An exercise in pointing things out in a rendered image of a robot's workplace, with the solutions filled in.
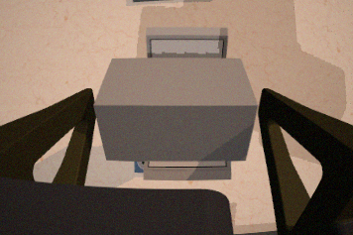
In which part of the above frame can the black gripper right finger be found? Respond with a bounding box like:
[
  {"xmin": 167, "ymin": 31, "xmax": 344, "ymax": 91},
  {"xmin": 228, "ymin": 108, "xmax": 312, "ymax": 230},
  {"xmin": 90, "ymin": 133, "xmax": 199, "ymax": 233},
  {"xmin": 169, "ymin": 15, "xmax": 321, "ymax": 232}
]
[{"xmin": 258, "ymin": 88, "xmax": 353, "ymax": 235}]

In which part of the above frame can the grey metal block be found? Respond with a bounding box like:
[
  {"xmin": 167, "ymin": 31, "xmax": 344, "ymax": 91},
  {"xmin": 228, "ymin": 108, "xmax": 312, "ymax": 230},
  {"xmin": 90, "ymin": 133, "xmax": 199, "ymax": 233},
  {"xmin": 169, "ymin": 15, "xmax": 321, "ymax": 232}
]
[{"xmin": 93, "ymin": 58, "xmax": 258, "ymax": 162}]

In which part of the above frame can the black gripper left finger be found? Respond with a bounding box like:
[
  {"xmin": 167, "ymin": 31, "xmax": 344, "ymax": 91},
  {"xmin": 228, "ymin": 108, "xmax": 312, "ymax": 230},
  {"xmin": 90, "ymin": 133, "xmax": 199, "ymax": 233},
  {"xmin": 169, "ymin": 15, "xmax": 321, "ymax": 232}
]
[{"xmin": 0, "ymin": 88, "xmax": 96, "ymax": 185}]

